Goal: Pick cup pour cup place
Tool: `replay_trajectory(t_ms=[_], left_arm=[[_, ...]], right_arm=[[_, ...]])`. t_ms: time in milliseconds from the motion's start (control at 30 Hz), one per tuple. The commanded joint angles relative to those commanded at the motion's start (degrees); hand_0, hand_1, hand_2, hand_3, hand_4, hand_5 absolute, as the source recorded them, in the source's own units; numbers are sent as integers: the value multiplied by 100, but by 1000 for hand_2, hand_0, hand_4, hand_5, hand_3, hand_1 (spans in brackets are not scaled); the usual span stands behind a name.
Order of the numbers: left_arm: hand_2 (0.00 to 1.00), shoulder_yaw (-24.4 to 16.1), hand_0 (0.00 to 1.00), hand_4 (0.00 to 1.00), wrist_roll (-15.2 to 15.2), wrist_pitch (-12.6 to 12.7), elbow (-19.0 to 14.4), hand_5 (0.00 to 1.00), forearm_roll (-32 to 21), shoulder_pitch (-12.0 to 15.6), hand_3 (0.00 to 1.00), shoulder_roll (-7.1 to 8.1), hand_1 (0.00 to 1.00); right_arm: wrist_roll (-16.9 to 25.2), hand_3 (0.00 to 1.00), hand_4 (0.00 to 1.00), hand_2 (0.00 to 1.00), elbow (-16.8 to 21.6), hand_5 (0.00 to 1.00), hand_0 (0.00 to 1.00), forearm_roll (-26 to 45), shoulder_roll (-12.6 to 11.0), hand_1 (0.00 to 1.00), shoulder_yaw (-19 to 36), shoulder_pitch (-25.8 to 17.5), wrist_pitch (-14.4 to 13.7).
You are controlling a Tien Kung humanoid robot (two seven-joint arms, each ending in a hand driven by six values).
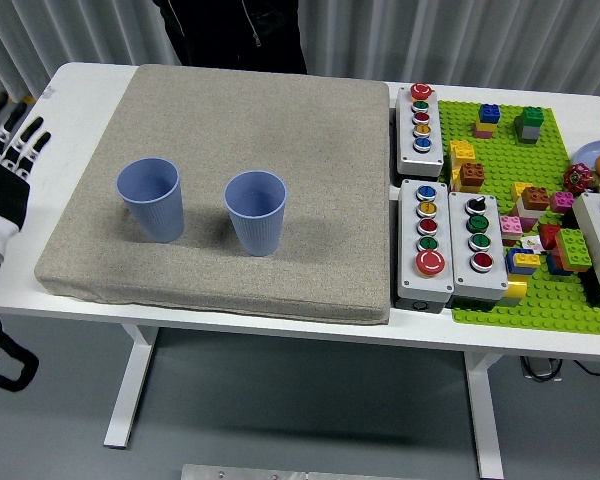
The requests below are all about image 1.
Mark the blue ribbed plastic cup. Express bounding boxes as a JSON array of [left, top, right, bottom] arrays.
[[223, 170, 288, 258], [116, 157, 185, 245]]

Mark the grey box with selector switch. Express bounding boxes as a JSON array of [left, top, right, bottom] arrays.
[[447, 190, 509, 304]]

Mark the blue yellow pink block stack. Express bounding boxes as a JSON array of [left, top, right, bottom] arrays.
[[472, 103, 501, 140]]

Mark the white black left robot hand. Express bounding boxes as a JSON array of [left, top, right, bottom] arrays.
[[0, 92, 52, 251]]

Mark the magenta toy block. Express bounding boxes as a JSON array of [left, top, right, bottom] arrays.
[[549, 191, 576, 215]]

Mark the person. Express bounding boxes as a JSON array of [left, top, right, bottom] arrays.
[[152, 0, 309, 75]]

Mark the brown toy block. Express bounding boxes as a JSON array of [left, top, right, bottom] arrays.
[[458, 161, 486, 194], [520, 186, 551, 211]]

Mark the red valve wheel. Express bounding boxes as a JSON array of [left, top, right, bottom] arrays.
[[562, 163, 592, 194]]

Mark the green studded baseplate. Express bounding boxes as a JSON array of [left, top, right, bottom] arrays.
[[435, 98, 600, 335]]

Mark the grey box, small red mushroom button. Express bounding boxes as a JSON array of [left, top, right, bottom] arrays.
[[393, 82, 445, 181]]

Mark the green grey block stack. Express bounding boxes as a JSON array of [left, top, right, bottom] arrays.
[[513, 106, 546, 146]]

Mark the yellow block on blue block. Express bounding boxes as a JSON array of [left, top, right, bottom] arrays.
[[504, 247, 542, 276]]

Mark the yellow round toy block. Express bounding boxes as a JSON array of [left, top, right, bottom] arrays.
[[499, 273, 530, 307]]

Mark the grey-brown fabric mat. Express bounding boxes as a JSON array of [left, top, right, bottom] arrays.
[[33, 63, 392, 326]]

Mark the grey box, large red stop button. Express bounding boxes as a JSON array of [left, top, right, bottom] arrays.
[[392, 178, 455, 314]]

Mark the grey button box, black base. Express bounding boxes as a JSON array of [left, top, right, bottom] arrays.
[[572, 192, 600, 299]]

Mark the white pleated curtain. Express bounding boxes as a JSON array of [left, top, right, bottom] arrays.
[[0, 0, 600, 101]]

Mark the pale blue plate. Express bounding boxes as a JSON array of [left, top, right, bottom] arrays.
[[573, 139, 600, 176]]

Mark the white table leg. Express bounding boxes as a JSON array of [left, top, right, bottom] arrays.
[[462, 351, 505, 480], [103, 323, 159, 450]]

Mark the green red blue block stack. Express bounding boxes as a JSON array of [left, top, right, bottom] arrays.
[[545, 227, 594, 277]]

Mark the red sloped toy block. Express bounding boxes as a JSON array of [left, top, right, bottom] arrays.
[[537, 223, 564, 251]]

